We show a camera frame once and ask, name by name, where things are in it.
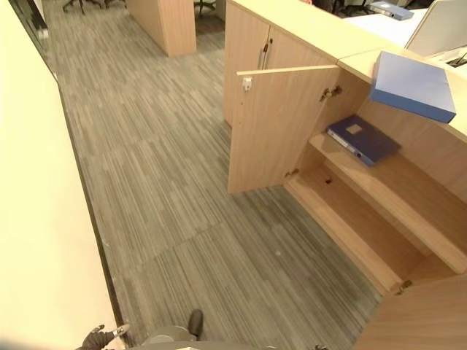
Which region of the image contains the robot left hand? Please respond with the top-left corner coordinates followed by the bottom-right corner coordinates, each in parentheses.
top-left (81, 323), bottom-right (131, 350)

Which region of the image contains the wooden cabinet door with catch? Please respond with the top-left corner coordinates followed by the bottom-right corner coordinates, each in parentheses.
top-left (226, 64), bottom-right (342, 195)

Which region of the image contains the tall wooden cabinet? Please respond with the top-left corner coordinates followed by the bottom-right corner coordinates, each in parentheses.
top-left (125, 0), bottom-right (198, 58)

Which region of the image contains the wooden cabinet shelf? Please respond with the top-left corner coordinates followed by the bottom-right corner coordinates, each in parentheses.
top-left (309, 131), bottom-right (467, 274)

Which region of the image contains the plain wooden cabinet door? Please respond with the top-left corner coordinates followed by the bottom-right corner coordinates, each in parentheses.
top-left (352, 273), bottom-right (467, 350)

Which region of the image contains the black office chair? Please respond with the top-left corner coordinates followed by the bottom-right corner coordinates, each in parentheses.
top-left (85, 0), bottom-right (127, 10)
top-left (194, 0), bottom-right (219, 16)
top-left (62, 0), bottom-right (87, 16)

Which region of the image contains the dark blue labelled folder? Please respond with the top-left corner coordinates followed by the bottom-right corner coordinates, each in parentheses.
top-left (325, 115), bottom-right (403, 168)

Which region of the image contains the open wooden office cabinet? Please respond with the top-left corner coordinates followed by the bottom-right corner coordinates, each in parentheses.
top-left (284, 47), bottom-right (467, 297)

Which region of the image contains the closed wooden cabinet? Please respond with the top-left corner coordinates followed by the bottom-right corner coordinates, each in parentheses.
top-left (223, 0), bottom-right (384, 127)

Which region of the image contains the light blue box folder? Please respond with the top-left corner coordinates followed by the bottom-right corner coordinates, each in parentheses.
top-left (369, 50), bottom-right (458, 125)

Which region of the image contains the robot silver leg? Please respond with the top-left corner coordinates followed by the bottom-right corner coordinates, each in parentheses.
top-left (141, 325), bottom-right (198, 346)

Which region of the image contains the robot dark foot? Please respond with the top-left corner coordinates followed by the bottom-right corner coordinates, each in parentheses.
top-left (187, 308), bottom-right (204, 338)

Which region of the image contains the white desk partition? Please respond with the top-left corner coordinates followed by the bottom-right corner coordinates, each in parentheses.
top-left (404, 0), bottom-right (467, 59)

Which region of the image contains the blue folder with ring hole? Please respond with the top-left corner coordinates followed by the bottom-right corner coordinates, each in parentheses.
top-left (366, 0), bottom-right (415, 21)

